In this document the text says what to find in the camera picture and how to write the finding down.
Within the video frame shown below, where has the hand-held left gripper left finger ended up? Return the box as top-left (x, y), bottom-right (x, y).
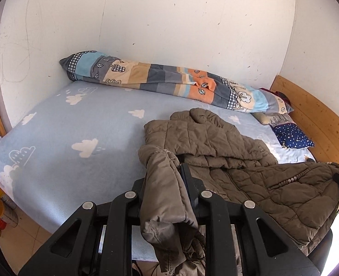
top-left (18, 178), bottom-right (146, 276)

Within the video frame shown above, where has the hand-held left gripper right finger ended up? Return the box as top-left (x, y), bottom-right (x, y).
top-left (181, 162), bottom-right (321, 276)

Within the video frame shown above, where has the dark red cloth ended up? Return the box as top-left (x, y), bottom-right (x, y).
top-left (259, 87), bottom-right (291, 104)

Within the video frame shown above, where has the small beige pillow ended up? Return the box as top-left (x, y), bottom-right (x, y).
top-left (251, 112), bottom-right (274, 125)

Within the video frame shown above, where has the wooden headboard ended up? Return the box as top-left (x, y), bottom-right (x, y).
top-left (270, 75), bottom-right (339, 176)

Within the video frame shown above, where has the grey printed pillow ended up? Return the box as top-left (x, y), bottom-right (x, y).
top-left (269, 113), bottom-right (294, 127)

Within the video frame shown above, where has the black floor cable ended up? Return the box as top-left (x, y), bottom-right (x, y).
top-left (132, 260), bottom-right (160, 276)

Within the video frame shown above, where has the navy star pillow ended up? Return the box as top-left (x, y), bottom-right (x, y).
top-left (273, 122), bottom-right (315, 150)

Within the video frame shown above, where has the yellow can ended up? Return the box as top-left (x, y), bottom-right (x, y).
top-left (0, 186), bottom-right (19, 231)

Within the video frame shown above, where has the brown quilted jacket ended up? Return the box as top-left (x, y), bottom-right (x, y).
top-left (138, 108), bottom-right (339, 275)

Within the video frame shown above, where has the rolled patchwork quilt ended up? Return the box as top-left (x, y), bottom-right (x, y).
top-left (59, 51), bottom-right (295, 113)

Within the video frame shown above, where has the blue cloud bed sheet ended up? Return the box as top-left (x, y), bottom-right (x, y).
top-left (0, 80), bottom-right (316, 263)

